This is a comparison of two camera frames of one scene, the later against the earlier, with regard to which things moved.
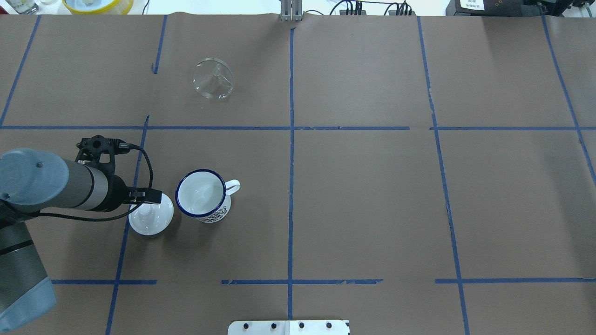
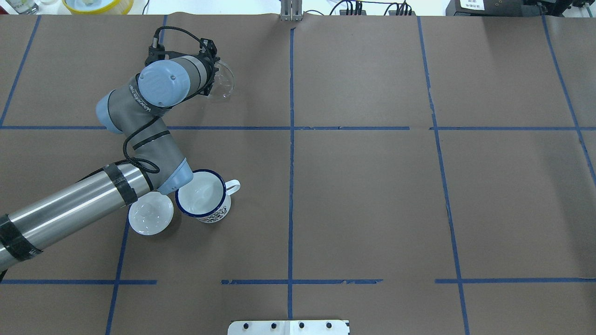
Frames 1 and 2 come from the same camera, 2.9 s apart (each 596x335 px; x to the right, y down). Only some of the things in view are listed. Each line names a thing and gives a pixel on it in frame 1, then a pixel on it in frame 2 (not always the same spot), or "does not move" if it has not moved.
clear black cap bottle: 24,7 does not move
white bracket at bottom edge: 288,327 does not move
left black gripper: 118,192 -> 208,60
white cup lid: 150,219 does not move
